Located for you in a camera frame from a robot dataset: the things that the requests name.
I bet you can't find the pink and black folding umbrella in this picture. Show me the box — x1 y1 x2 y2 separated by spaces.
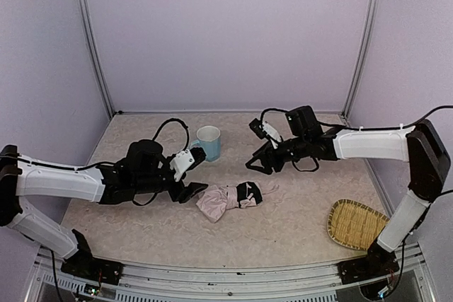
196 181 280 223

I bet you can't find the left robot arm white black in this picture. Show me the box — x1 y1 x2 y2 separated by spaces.
1 139 207 265

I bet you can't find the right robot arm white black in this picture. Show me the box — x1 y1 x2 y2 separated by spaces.
246 105 451 270

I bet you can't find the light blue ceramic mug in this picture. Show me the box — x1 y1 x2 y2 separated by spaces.
190 125 221 162

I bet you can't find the woven bamboo tray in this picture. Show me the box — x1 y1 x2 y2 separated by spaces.
327 199 389 252

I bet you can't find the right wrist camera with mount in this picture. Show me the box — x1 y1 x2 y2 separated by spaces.
248 118 283 149

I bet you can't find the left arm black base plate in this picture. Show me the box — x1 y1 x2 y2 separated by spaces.
61 257 124 286

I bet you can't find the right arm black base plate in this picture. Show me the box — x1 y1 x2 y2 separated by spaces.
337 257 400 284

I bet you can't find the aluminium front rail frame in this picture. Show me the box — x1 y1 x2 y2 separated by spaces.
24 241 436 302

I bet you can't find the right aluminium corner post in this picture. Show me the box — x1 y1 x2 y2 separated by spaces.
341 0 379 121

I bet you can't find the aluminium corner post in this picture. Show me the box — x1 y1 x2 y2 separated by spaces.
77 0 115 120
341 0 379 121

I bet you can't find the left aluminium corner post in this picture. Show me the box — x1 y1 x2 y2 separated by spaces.
77 0 115 120

